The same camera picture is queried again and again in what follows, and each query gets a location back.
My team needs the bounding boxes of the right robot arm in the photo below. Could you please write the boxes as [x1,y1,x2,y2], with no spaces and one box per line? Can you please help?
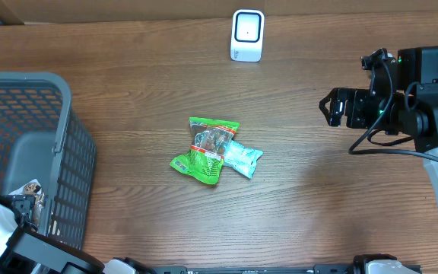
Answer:
[319,46,438,207]

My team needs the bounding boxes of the white barcode scanner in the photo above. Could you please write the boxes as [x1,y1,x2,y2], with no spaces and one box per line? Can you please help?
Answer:
[230,9,265,62]

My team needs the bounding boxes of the cardboard back panel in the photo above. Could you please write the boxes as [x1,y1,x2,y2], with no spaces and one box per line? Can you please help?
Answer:
[0,0,438,24]

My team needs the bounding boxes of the teal snack packet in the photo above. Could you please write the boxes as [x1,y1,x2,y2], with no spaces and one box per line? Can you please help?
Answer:
[224,140,263,179]

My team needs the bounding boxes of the green snack bag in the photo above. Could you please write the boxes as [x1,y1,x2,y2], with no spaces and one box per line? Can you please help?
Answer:
[170,117,240,185]

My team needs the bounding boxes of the beige cookie bag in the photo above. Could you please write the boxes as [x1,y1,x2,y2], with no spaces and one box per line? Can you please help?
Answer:
[8,179,45,231]

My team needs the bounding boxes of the grey plastic shopping basket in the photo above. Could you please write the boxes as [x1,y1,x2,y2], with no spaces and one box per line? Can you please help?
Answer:
[0,72,97,249]

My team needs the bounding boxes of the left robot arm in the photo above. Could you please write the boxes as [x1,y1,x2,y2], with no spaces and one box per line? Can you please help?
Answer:
[0,195,156,274]

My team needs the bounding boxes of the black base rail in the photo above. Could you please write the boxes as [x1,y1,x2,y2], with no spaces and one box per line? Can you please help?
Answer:
[142,253,422,274]

